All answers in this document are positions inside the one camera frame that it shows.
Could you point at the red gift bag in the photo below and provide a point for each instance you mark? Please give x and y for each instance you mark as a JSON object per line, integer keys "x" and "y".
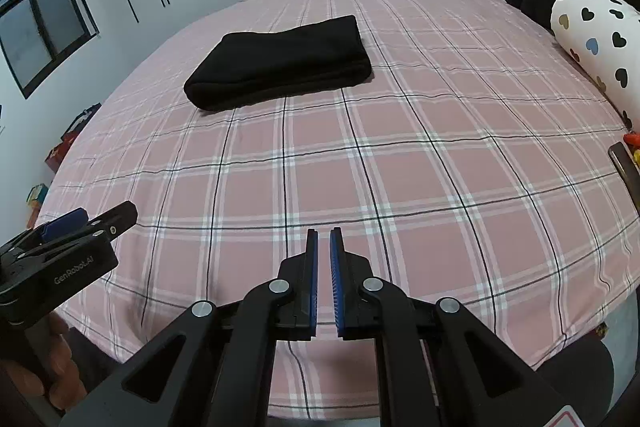
{"x": 58, "y": 153}

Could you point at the black pants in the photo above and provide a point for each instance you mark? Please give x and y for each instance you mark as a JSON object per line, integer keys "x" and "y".
{"x": 246, "y": 68}

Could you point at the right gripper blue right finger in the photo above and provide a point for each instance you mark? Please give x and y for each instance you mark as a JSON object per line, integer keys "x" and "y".
{"x": 354, "y": 317}

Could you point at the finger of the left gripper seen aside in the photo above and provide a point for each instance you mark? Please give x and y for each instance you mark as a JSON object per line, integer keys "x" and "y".
{"x": 69, "y": 223}

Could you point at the heart print white pillow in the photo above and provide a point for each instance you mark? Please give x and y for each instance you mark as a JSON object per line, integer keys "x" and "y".
{"x": 602, "y": 36}

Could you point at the left hand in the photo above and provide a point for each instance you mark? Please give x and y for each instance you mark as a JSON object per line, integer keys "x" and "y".
{"x": 64, "y": 387}

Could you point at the pink plaid bed sheet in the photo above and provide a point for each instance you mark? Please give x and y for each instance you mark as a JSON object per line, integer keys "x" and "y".
{"x": 473, "y": 165}

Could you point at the red toy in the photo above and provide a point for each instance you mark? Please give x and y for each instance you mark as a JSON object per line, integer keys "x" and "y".
{"x": 632, "y": 140}

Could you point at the teal gift box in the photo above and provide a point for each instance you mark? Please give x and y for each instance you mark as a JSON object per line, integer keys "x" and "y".
{"x": 36, "y": 196}

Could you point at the navy paper bag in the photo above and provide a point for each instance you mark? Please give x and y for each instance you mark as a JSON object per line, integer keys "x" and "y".
{"x": 79, "y": 123}

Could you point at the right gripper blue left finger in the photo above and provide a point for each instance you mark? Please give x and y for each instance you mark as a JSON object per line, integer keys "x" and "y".
{"x": 297, "y": 317}

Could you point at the black smartphone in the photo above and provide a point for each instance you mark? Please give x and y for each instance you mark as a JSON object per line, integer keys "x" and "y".
{"x": 627, "y": 170}

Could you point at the dark window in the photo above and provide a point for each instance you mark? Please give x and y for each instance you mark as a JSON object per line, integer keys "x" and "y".
{"x": 37, "y": 36}

